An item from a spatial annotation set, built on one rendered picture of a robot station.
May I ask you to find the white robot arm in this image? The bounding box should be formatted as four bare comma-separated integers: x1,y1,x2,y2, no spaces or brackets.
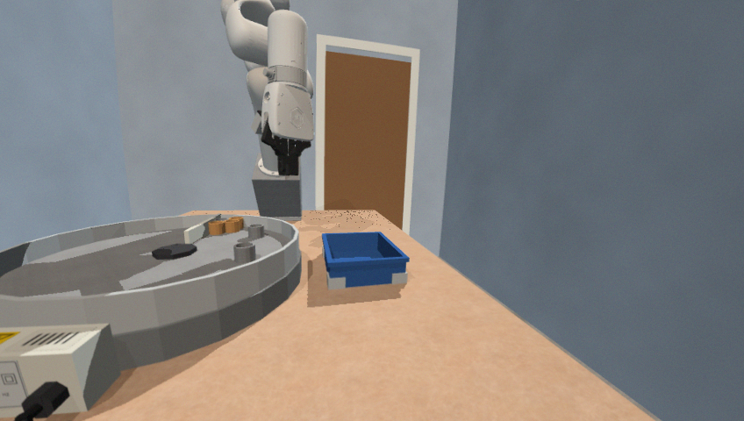
220,0,314,177

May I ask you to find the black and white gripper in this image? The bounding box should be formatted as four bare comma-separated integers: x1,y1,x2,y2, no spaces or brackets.
261,82,314,175

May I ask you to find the blue crate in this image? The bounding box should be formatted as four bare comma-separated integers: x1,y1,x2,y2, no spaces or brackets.
322,232,410,290

